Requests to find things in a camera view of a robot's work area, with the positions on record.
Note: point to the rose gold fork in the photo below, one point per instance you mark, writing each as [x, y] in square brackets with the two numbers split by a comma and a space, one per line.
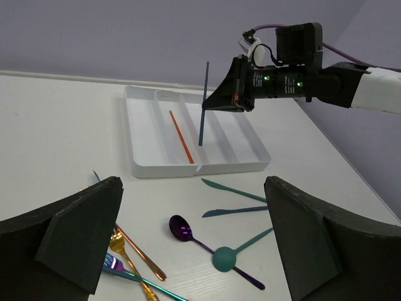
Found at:
[119, 231]

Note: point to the gold ornate fork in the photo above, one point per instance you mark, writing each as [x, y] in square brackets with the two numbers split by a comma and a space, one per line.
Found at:
[117, 244]

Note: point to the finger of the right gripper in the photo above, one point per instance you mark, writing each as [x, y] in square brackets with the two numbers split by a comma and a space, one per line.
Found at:
[222, 99]

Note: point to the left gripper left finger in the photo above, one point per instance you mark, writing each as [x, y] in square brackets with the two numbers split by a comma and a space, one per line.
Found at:
[56, 252]

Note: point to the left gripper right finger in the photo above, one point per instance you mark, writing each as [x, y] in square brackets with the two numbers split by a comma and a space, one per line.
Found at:
[329, 253]

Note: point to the teal plastic spoon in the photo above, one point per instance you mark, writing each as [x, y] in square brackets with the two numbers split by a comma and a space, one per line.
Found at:
[224, 258]

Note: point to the dark blue plastic knife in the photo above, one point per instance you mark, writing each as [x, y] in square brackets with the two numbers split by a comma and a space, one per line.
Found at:
[220, 212]

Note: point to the iridescent rainbow fork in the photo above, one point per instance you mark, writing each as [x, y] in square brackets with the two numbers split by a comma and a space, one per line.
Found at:
[114, 266]

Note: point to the orange chopstick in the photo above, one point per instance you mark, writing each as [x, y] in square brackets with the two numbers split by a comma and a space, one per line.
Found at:
[181, 137]

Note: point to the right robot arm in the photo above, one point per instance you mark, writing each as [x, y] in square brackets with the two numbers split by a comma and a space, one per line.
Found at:
[347, 82]

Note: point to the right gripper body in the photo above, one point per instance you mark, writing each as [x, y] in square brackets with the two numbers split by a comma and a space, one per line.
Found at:
[299, 53]

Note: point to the white cutlery tray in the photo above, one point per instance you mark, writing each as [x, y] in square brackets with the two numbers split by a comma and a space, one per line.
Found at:
[224, 143]

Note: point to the purple metal spoon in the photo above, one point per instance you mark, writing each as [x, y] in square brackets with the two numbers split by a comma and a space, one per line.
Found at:
[181, 229]

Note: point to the teal plastic knife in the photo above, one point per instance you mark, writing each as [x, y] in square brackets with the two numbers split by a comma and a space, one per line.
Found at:
[216, 185]

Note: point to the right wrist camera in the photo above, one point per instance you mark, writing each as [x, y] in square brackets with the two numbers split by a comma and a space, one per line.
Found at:
[252, 48]

